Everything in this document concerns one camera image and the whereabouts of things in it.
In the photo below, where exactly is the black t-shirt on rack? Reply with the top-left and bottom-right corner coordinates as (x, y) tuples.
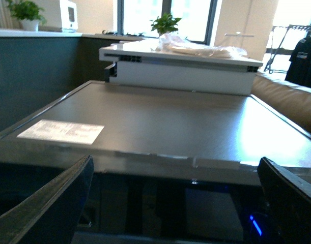
(285, 36), (311, 88)

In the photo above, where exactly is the green potted plant left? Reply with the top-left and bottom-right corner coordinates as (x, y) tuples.
(6, 0), (47, 32)

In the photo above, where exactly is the white small appliance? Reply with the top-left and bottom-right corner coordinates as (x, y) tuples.
(59, 0), (78, 33)

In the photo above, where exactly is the green potted plant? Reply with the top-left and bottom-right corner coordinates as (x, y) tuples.
(151, 13), (182, 36)
(6, 0), (47, 32)

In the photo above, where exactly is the tan leather sofa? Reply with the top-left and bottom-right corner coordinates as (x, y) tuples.
(251, 72), (311, 134)

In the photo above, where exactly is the white plastic bag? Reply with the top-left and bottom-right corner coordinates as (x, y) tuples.
(155, 33), (247, 59)

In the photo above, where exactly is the white label sticker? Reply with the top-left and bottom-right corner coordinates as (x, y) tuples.
(17, 119), (104, 145)

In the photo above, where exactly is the black clothes rack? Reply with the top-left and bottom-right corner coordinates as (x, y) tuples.
(263, 24), (311, 75)

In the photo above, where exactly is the white table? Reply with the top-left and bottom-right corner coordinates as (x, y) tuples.
(99, 39), (262, 96)

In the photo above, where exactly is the green potted plant centre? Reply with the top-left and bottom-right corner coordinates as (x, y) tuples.
(151, 13), (182, 36)

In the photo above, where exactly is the silver front-load washing machine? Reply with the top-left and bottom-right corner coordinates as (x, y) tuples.
(0, 81), (311, 243)

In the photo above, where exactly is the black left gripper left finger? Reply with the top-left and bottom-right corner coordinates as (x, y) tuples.
(0, 155), (94, 243)

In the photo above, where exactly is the dark green counter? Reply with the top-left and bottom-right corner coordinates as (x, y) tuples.
(0, 31), (132, 131)

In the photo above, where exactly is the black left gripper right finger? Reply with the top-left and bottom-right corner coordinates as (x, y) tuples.
(257, 157), (311, 243)

